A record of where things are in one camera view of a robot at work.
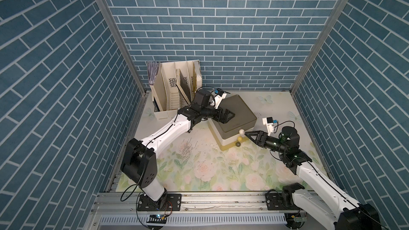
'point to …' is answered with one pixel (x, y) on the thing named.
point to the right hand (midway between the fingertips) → (248, 136)
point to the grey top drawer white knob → (242, 131)
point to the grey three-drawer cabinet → (232, 132)
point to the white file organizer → (176, 86)
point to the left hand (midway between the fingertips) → (232, 113)
